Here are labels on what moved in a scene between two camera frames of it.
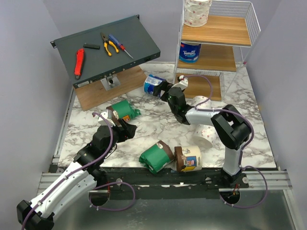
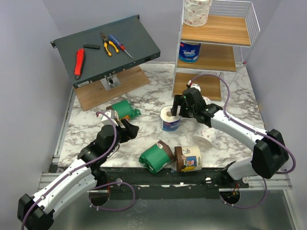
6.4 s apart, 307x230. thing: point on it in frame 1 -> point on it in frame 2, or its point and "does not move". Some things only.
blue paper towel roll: x=189 y=53 does not move
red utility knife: x=78 y=66 does not move
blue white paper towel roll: x=149 y=81 -> x=169 y=122
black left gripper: x=128 y=131 does not move
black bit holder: x=92 y=46 does not move
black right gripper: x=164 y=90 -> x=182 y=105
